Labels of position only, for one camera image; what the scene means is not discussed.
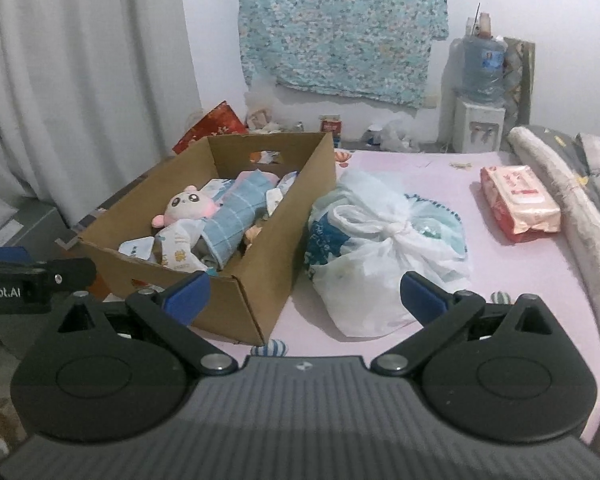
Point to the patterned board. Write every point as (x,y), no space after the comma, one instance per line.
(520,85)

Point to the clear plastic bag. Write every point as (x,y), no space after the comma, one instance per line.
(392,135)

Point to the small red box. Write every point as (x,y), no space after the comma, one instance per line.
(330,125)

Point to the white wall socket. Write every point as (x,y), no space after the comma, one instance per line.
(431,100)

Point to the rolled white fuzzy blanket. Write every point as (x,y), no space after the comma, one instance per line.
(575,200)

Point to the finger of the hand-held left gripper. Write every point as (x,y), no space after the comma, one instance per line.
(70,272)
(5,254)

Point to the brown cardboard box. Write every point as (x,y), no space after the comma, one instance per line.
(300,200)

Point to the grey quilt yellow print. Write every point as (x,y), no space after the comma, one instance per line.
(562,141)

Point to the blue floral wall cloth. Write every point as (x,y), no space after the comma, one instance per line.
(340,30)

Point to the white yellow flower packet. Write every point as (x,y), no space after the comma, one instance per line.
(180,247)

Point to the pink plush toy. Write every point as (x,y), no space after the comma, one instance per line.
(185,205)

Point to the blue water bottle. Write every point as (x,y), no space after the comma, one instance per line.
(482,70)

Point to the crumpled paper pile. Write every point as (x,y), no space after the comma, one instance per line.
(262,120)

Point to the blue checked towel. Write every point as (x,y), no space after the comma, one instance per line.
(235,215)

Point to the white curtain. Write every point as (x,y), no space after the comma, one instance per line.
(80,70)

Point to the white knotted plastic bag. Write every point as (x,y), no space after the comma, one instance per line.
(370,260)

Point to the red bag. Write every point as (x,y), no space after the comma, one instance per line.
(210,127)

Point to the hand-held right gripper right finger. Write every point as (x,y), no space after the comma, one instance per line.
(422,300)

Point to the white water dispenser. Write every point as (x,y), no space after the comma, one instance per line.
(480,125)

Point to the small bottles on water bottle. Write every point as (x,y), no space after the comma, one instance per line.
(482,25)

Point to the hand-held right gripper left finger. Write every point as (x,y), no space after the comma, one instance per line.
(185,297)

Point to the pink wet wipes pack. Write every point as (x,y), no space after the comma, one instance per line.
(520,202)

